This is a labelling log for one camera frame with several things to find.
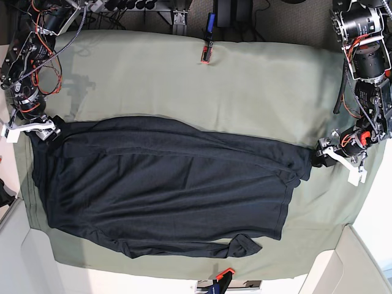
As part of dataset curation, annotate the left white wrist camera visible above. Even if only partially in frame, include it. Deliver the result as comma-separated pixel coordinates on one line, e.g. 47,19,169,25
348,170,367,186

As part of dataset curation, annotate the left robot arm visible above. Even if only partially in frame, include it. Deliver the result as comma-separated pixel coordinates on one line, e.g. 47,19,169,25
312,1,391,168

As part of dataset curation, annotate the dark navy T-shirt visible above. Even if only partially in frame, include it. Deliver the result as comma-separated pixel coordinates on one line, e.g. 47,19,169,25
30,116,312,258

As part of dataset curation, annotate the olive green table cloth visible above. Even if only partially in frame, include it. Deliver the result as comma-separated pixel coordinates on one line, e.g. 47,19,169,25
15,31,386,280

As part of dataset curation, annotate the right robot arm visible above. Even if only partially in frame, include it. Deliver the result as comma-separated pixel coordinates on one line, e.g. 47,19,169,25
1,1,88,143

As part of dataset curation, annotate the orange black top clamp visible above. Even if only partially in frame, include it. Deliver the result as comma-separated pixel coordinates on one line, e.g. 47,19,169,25
201,40,214,64

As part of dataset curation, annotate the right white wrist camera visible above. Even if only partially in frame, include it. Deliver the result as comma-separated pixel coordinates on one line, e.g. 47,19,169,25
1,122,22,143

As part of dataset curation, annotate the orange black clamp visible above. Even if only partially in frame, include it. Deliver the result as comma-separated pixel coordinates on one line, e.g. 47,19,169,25
207,268,235,294
201,40,214,64

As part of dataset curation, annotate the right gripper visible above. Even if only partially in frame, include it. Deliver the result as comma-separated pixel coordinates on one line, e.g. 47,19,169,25
22,115,61,141

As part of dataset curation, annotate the orange black bottom clamp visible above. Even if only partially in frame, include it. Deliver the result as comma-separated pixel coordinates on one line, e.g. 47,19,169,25
207,268,235,294

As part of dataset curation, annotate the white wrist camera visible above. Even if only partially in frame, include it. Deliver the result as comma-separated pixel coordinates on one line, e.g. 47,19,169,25
348,170,367,186
1,122,22,143

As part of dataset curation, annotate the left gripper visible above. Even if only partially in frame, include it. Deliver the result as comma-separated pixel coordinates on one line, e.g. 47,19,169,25
311,130,366,171

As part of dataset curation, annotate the blue handled clamp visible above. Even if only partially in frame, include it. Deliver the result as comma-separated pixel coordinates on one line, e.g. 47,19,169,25
206,13,215,34

